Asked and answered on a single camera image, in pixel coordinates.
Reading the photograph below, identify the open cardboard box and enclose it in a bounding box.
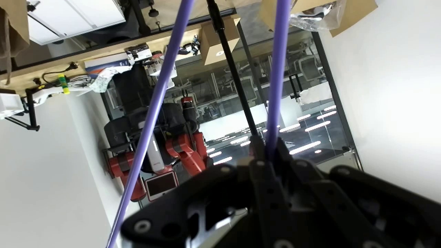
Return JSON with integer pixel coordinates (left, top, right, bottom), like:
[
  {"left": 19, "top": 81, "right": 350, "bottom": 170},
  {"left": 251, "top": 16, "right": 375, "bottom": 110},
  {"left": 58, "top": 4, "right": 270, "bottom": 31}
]
[{"left": 199, "top": 17, "right": 243, "bottom": 66}]

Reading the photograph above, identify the clear plastic bag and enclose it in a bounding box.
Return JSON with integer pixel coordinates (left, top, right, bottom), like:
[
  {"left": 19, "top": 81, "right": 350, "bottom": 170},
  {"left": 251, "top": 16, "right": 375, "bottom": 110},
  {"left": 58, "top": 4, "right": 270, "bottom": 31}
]
[{"left": 288, "top": 0, "right": 347, "bottom": 32}]

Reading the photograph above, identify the white box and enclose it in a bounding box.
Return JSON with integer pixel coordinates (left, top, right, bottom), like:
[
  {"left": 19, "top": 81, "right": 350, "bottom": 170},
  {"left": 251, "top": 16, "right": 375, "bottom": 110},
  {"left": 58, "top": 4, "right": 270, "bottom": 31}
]
[{"left": 0, "top": 89, "right": 25, "bottom": 117}]

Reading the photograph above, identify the wooden work table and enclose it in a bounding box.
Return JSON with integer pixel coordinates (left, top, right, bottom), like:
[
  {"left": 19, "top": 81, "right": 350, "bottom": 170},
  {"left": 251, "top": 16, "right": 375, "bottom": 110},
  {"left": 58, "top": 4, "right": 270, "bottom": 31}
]
[{"left": 0, "top": 24, "right": 208, "bottom": 96}]

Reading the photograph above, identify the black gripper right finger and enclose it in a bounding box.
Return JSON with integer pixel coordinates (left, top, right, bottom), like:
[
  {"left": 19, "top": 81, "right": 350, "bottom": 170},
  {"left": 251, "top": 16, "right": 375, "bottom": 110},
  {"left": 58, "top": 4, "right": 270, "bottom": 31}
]
[{"left": 273, "top": 148, "right": 441, "bottom": 248}]

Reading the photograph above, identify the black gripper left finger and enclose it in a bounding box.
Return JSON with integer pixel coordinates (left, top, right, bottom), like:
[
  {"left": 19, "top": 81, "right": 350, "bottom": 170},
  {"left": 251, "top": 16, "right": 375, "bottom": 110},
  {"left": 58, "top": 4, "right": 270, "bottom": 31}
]
[{"left": 120, "top": 145, "right": 279, "bottom": 248}]

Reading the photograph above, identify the purple plastic coat hanger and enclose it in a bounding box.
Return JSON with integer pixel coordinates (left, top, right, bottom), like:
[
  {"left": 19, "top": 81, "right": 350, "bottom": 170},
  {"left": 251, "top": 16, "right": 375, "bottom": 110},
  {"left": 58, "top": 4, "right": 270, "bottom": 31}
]
[{"left": 105, "top": 0, "right": 294, "bottom": 248}]

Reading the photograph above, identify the white drawer cabinet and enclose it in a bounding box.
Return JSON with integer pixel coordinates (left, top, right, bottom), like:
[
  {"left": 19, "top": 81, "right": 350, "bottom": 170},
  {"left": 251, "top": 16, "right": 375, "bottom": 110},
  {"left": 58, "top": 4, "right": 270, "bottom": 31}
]
[{"left": 26, "top": 0, "right": 127, "bottom": 46}]

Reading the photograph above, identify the black hanging rod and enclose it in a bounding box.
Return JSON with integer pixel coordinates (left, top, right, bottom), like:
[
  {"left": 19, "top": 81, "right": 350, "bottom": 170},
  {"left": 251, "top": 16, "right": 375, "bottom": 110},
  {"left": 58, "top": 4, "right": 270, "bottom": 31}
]
[{"left": 204, "top": 0, "right": 266, "bottom": 154}]

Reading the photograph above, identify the red background robot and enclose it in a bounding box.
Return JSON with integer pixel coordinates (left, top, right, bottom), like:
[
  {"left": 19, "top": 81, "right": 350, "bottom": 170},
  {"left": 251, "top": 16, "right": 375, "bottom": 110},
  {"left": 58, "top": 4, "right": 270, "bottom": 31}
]
[{"left": 108, "top": 93, "right": 214, "bottom": 203}]

